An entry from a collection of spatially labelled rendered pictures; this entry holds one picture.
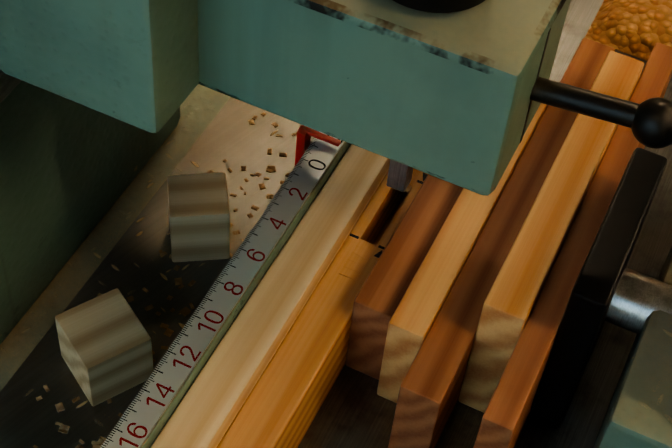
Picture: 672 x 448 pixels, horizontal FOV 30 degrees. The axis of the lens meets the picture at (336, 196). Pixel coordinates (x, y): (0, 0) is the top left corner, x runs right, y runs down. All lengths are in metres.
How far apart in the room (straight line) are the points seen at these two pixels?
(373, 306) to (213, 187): 0.21
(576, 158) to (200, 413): 0.20
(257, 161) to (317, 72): 0.29
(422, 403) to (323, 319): 0.06
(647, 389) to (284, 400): 0.15
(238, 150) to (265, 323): 0.28
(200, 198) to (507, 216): 0.21
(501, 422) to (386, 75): 0.14
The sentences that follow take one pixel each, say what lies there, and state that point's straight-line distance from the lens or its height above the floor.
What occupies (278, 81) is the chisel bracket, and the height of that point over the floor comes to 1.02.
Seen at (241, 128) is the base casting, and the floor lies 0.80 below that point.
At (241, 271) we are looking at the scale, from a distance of 0.53.
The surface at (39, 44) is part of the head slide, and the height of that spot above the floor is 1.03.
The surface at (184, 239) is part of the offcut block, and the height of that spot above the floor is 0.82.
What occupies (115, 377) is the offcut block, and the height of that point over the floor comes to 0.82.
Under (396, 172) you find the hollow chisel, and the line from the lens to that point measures 0.57.
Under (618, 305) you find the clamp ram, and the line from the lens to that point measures 0.55.
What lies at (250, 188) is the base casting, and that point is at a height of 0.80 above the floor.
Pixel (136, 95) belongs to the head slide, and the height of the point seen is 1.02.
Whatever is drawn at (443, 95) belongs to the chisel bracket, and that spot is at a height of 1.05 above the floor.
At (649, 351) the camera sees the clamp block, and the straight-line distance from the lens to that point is 0.53.
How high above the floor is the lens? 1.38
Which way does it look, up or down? 49 degrees down
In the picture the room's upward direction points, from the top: 6 degrees clockwise
